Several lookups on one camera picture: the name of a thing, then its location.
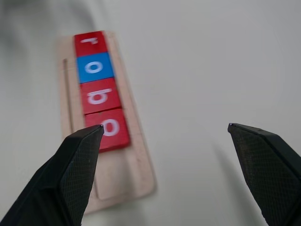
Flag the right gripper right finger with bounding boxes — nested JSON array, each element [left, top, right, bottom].
[[227, 122, 301, 226]]

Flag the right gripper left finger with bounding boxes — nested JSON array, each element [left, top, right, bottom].
[[0, 124, 104, 226]]

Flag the red letter o block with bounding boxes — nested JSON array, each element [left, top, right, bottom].
[[84, 108, 131, 153]]

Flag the red letter b block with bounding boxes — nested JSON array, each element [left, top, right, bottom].
[[79, 77, 123, 115]]

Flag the wooden letter tray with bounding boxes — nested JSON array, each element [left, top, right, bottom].
[[55, 30, 158, 215]]

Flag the blue letter o block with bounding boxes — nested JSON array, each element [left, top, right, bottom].
[[76, 52, 116, 84]]

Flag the red letter r block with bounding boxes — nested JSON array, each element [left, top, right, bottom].
[[74, 31, 111, 58]]

